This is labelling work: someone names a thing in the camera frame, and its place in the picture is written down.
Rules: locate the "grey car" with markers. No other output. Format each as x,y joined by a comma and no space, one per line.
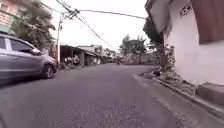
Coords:
20,61

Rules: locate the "utility pole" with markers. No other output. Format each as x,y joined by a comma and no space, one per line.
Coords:
59,36

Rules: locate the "concrete kerb strip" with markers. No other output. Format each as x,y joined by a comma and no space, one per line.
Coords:
186,93

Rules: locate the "colourful building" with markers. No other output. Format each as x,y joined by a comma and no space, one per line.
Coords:
6,15

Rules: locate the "white building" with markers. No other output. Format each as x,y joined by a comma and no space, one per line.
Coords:
196,40

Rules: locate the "trees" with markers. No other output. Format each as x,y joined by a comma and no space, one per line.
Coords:
135,46

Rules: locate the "shed with dark roof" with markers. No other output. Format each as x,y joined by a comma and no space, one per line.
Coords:
78,56

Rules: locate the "grey asphalt road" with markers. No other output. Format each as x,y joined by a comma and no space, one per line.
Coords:
96,100

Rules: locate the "tree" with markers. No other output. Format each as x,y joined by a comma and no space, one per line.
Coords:
31,26

